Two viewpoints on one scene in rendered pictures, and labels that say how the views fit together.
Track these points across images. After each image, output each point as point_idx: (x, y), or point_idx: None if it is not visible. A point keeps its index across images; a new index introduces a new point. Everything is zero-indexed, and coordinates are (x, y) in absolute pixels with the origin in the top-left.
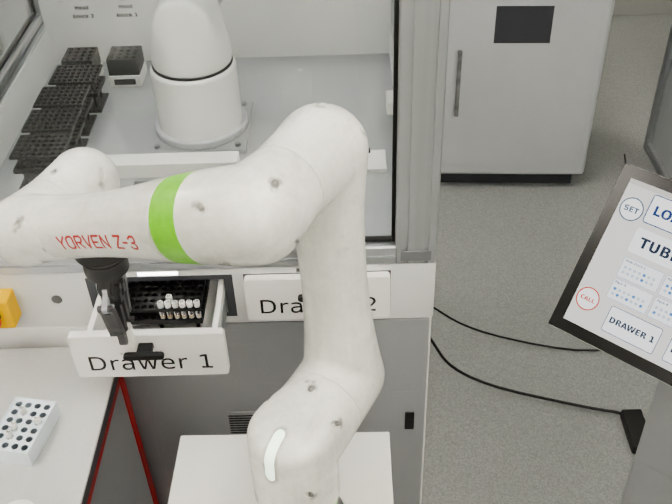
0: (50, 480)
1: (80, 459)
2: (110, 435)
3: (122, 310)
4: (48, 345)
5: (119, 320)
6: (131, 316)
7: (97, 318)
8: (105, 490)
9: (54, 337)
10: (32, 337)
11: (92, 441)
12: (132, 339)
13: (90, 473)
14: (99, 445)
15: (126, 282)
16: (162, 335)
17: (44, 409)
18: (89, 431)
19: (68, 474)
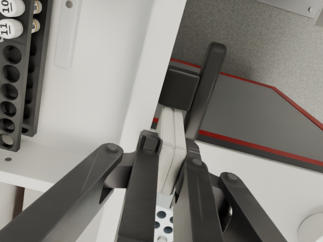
0: (263, 202)
1: (245, 169)
2: (156, 114)
3: (202, 218)
4: (14, 192)
5: (268, 236)
6: (140, 144)
7: (29, 173)
8: (210, 118)
9: (6, 192)
10: (4, 218)
11: (220, 153)
12: (182, 129)
13: (267, 157)
14: (217, 141)
15: (42, 213)
16: (174, 40)
17: (159, 215)
18: (201, 156)
19: (263, 184)
